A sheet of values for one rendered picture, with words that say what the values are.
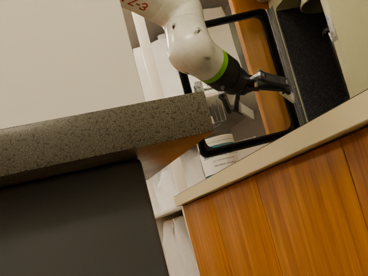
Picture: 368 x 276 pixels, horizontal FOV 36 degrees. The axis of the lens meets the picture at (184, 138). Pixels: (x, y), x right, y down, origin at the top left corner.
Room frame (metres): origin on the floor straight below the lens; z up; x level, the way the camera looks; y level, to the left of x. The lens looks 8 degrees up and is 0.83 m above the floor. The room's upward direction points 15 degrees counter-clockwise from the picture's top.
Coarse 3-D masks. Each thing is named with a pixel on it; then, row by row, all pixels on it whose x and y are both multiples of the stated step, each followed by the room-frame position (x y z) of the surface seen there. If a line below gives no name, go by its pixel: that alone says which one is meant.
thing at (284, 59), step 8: (272, 8) 1.64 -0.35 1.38; (272, 16) 1.65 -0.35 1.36; (272, 24) 1.65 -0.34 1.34; (280, 40) 1.64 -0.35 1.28; (280, 48) 1.65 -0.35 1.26; (288, 64) 1.64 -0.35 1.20; (288, 72) 1.65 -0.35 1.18; (296, 88) 1.63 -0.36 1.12; (296, 96) 1.65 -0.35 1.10; (296, 104) 1.65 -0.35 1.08; (296, 112) 1.65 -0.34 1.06; (304, 120) 1.64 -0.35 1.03
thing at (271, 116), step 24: (240, 24) 1.63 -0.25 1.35; (240, 48) 1.63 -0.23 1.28; (264, 48) 1.64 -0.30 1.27; (216, 96) 1.62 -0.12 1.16; (240, 96) 1.63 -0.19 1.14; (264, 96) 1.63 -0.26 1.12; (216, 120) 1.62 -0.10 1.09; (240, 120) 1.62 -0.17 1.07; (264, 120) 1.63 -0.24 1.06; (288, 120) 1.64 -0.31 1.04; (216, 144) 1.62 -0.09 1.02
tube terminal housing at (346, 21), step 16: (272, 0) 1.62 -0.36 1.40; (288, 0) 1.58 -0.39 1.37; (320, 0) 1.37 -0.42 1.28; (336, 0) 1.35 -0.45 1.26; (352, 0) 1.36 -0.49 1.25; (336, 16) 1.35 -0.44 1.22; (352, 16) 1.36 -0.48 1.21; (336, 32) 1.35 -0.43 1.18; (352, 32) 1.36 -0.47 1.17; (336, 48) 1.37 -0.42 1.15; (352, 48) 1.35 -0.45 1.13; (352, 64) 1.35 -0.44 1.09; (352, 80) 1.35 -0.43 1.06; (352, 96) 1.37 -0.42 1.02; (304, 112) 1.63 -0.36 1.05
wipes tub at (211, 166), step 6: (198, 150) 1.99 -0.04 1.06; (216, 156) 1.94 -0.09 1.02; (222, 156) 1.94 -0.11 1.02; (228, 156) 1.95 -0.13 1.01; (234, 156) 1.96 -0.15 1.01; (204, 162) 1.97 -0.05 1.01; (210, 162) 1.95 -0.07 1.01; (216, 162) 1.94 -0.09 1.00; (222, 162) 1.94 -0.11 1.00; (228, 162) 1.94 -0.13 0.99; (234, 162) 1.96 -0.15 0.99; (204, 168) 1.98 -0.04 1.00; (210, 168) 1.95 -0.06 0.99; (216, 168) 1.94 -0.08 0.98; (222, 168) 1.94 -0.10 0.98; (210, 174) 1.96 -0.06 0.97
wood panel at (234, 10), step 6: (228, 0) 1.71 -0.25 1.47; (234, 0) 1.69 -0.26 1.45; (240, 0) 1.69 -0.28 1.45; (246, 0) 1.70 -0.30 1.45; (252, 0) 1.70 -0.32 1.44; (234, 6) 1.69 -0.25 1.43; (240, 6) 1.69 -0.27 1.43; (246, 6) 1.70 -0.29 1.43; (252, 6) 1.70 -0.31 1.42; (258, 6) 1.70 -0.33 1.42; (264, 6) 1.71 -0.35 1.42; (234, 12) 1.69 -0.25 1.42; (240, 12) 1.69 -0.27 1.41
